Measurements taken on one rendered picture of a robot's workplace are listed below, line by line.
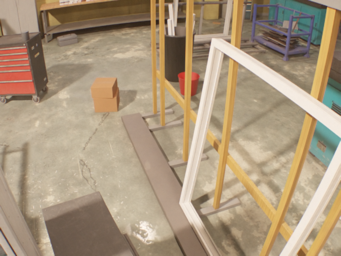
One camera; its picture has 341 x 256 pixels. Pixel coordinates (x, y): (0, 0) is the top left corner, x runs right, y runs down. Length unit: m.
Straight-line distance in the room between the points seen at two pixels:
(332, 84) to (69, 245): 2.66
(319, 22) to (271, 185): 5.39
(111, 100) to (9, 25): 4.75
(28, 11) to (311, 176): 7.05
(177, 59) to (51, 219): 3.51
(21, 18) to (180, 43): 4.67
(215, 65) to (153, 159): 1.44
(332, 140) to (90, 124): 2.82
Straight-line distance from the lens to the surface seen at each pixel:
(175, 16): 5.98
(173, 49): 4.57
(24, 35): 4.36
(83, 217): 1.58
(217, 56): 1.96
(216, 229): 2.57
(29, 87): 4.55
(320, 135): 3.34
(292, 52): 6.44
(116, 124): 3.79
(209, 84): 2.02
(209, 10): 9.09
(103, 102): 4.01
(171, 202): 2.67
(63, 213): 1.62
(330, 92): 3.13
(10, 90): 4.73
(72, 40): 7.23
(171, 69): 4.71
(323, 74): 1.31
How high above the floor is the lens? 2.01
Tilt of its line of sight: 32 degrees down
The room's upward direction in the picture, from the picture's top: straight up
